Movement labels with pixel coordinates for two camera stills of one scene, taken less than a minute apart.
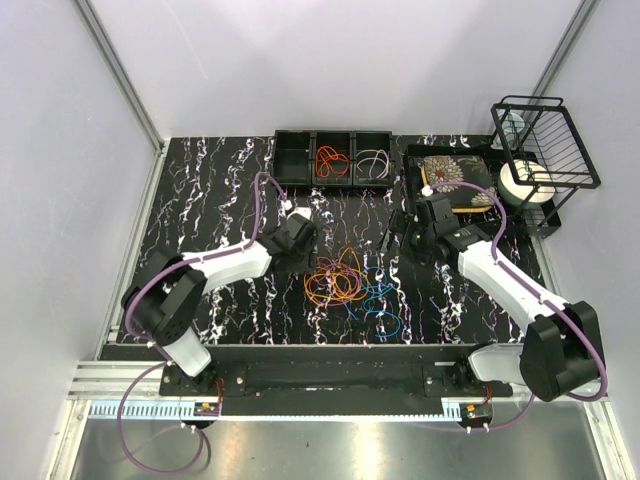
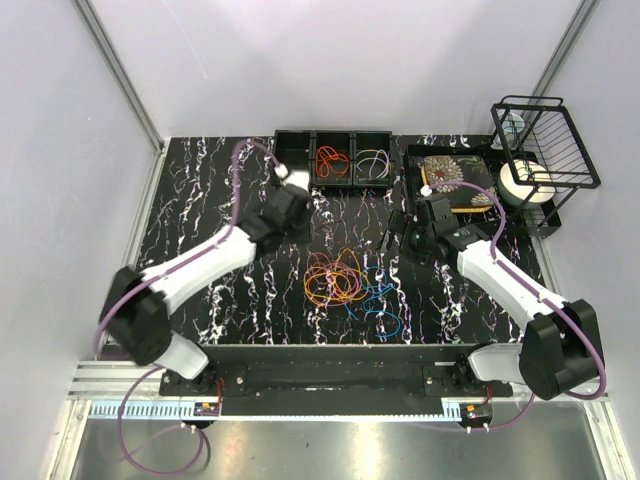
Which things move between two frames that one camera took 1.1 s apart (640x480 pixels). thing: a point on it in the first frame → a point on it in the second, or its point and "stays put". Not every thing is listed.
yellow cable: (344, 282) stays put
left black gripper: (305, 265) → (307, 220)
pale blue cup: (512, 125) stays put
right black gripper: (399, 220) stays put
